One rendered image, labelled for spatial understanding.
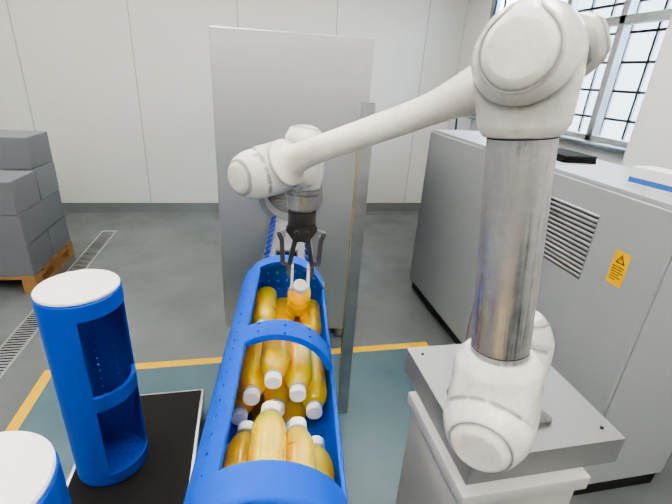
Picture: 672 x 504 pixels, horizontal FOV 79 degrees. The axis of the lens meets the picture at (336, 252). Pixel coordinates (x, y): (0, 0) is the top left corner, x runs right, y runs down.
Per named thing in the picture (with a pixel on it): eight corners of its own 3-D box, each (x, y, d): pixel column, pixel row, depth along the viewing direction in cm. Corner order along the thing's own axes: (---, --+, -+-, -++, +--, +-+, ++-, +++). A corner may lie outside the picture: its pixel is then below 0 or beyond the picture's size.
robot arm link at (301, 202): (285, 182, 110) (285, 204, 112) (284, 191, 101) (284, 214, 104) (319, 184, 111) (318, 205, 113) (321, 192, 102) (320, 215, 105)
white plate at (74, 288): (14, 306, 135) (15, 309, 135) (106, 303, 140) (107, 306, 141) (51, 269, 160) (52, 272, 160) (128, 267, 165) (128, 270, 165)
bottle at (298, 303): (312, 302, 135) (316, 282, 119) (302, 320, 133) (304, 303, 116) (294, 292, 136) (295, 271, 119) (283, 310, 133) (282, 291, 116)
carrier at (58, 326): (66, 492, 169) (140, 483, 175) (13, 310, 135) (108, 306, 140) (91, 436, 195) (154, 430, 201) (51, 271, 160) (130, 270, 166)
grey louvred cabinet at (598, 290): (457, 284, 400) (488, 131, 343) (655, 483, 208) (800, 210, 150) (405, 286, 389) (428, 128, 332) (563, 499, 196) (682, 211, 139)
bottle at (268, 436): (234, 490, 66) (248, 405, 83) (249, 517, 69) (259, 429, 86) (276, 479, 66) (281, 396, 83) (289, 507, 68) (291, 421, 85)
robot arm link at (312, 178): (298, 180, 113) (266, 188, 102) (299, 121, 107) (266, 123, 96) (331, 187, 108) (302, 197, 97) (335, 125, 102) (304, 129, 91)
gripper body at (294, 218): (317, 205, 112) (316, 236, 116) (286, 203, 111) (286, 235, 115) (319, 213, 105) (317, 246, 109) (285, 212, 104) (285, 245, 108)
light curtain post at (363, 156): (346, 405, 244) (373, 102, 177) (347, 412, 239) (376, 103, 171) (335, 405, 244) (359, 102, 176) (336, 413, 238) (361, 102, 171)
